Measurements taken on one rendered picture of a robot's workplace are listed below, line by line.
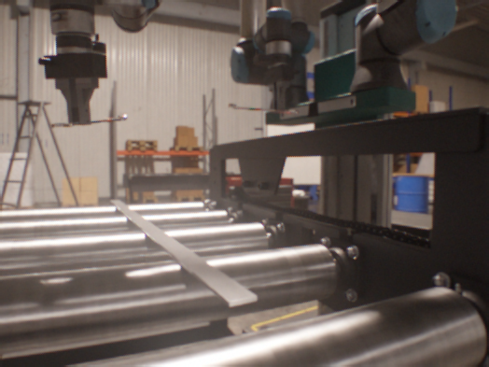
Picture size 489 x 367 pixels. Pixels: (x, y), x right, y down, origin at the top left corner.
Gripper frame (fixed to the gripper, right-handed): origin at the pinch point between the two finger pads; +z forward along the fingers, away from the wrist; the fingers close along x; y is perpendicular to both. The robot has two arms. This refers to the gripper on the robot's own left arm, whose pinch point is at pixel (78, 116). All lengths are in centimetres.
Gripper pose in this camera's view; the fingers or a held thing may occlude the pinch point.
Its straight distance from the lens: 84.0
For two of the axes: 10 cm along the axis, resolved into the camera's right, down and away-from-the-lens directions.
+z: -0.1, 9.7, 2.3
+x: 9.8, 0.6, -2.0
